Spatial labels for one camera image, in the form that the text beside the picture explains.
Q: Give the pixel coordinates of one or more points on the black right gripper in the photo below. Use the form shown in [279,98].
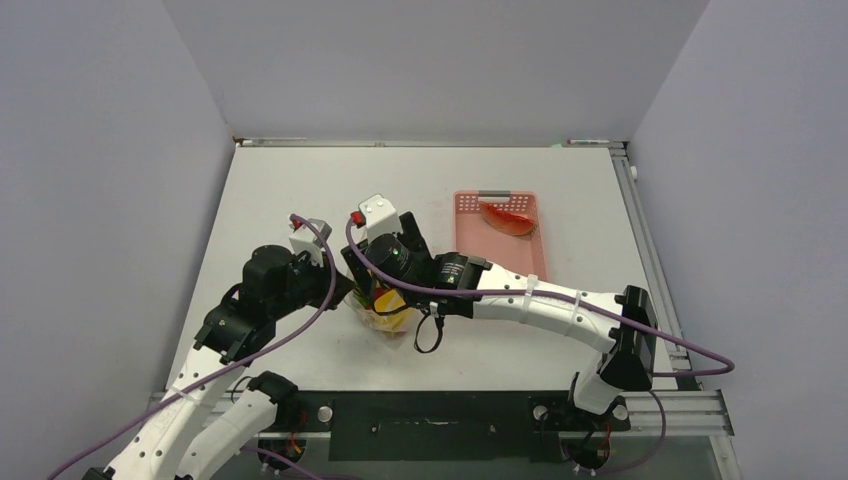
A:
[409,230]

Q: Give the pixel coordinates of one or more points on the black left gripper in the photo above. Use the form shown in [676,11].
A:
[323,274]

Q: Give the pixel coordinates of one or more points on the yellow toy bell pepper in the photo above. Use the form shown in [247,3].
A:
[390,313]

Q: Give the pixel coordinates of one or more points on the green toy grape bunch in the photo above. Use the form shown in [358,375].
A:
[363,298]

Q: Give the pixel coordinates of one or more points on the clear dotted zip top bag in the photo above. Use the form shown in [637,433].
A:
[391,340]

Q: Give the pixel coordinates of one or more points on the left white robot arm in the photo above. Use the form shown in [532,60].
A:
[172,442]

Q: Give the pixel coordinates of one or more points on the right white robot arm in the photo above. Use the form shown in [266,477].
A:
[618,328]

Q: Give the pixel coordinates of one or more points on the red watermelon slice toy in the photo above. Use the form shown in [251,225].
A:
[506,222]

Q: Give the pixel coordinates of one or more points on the pink perforated plastic basket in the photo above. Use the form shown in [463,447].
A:
[522,254]

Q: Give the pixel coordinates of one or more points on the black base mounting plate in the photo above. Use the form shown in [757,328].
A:
[443,425]

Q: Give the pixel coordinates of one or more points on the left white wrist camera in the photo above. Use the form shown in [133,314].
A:
[308,237]

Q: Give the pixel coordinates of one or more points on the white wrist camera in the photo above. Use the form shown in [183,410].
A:
[308,237]
[377,216]

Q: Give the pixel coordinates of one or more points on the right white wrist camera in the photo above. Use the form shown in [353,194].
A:
[377,216]

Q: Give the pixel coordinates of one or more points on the aluminium table edge rail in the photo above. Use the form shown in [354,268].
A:
[657,284]

